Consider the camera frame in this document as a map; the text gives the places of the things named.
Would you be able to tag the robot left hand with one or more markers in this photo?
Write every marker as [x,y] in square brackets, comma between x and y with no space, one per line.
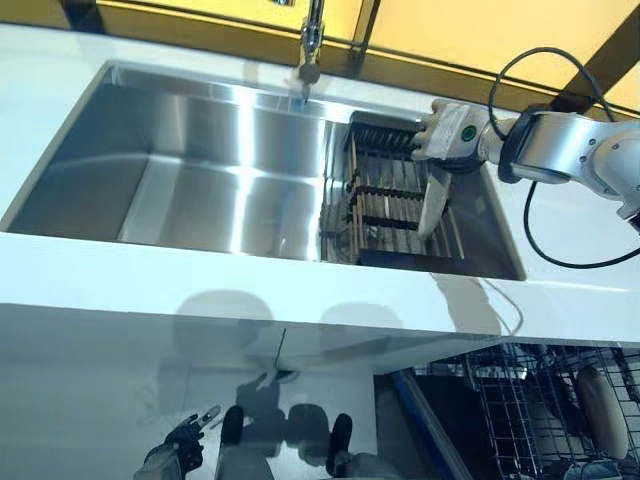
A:
[187,440]

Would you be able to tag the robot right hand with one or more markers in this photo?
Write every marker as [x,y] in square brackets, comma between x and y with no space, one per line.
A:
[455,132]

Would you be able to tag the cream ceramic plate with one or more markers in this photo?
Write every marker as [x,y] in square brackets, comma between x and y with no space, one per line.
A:
[602,415]
[434,205]

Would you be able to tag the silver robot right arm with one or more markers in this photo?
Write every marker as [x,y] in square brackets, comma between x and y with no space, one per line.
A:
[560,145]

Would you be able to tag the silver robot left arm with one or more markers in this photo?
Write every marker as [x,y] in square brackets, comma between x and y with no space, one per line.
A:
[160,465]

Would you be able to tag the black built-in dishwasher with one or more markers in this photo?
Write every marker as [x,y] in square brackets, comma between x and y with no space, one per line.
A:
[430,425]

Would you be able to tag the black sink drying rack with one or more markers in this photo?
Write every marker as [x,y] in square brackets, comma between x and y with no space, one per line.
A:
[385,200]

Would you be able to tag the white cabinet door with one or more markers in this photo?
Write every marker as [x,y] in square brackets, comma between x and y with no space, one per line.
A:
[375,352]
[125,345]

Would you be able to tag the chrome gooseneck kitchen faucet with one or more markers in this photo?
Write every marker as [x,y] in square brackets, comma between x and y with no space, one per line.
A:
[312,45]

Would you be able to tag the stainless steel sink basin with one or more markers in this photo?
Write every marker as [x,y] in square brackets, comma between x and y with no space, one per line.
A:
[200,165]

